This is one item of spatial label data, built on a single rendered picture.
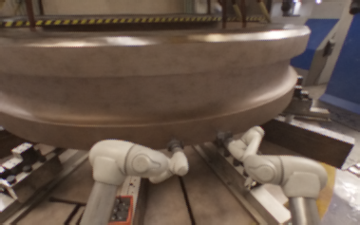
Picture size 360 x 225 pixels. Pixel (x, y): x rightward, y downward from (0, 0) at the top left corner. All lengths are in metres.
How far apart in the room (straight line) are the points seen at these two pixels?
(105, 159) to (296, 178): 0.78
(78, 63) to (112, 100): 0.38
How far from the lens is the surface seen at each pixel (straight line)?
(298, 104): 3.61
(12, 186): 2.13
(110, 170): 0.79
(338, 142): 2.71
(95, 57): 1.38
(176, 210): 1.91
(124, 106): 1.59
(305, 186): 0.92
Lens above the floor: 1.90
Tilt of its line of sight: 28 degrees down
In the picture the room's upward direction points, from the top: 1 degrees counter-clockwise
